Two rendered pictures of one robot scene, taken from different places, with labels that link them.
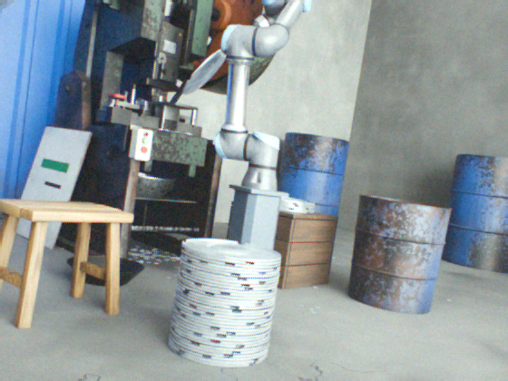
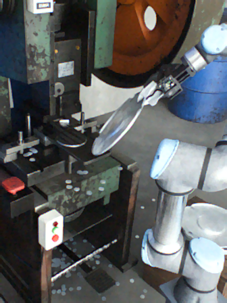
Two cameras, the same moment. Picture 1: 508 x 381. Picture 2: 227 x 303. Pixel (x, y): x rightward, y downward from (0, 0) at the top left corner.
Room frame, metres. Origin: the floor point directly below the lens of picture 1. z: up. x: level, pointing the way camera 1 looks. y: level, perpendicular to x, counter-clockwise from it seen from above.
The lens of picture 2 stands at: (1.23, 0.35, 1.60)
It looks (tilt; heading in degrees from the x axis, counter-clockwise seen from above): 32 degrees down; 0
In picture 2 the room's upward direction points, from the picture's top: 6 degrees clockwise
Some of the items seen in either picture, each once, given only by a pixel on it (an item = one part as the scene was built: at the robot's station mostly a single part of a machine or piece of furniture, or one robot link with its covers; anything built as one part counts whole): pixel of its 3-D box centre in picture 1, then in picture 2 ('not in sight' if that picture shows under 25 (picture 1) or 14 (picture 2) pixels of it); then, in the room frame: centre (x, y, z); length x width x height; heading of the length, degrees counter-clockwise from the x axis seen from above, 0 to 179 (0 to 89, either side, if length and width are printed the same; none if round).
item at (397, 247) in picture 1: (395, 251); not in sight; (2.48, -0.67, 0.24); 0.42 x 0.42 x 0.48
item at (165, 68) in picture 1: (163, 53); (59, 72); (2.71, 0.59, 1.04); 0.17 x 0.15 x 0.30; 45
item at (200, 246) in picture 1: (231, 249); not in sight; (1.53, 0.06, 0.29); 0.29 x 0.29 x 0.01
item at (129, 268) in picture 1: (105, 271); not in sight; (2.09, 0.57, 0.04); 0.30 x 0.30 x 0.07
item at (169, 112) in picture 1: (170, 117); (78, 157); (2.62, 0.49, 0.72); 0.25 x 0.14 x 0.14; 45
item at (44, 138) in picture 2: (152, 108); (54, 132); (2.74, 0.61, 0.76); 0.15 x 0.09 x 0.05; 135
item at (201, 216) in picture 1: (170, 170); (79, 157); (3.03, 0.53, 0.45); 0.92 x 0.12 x 0.90; 45
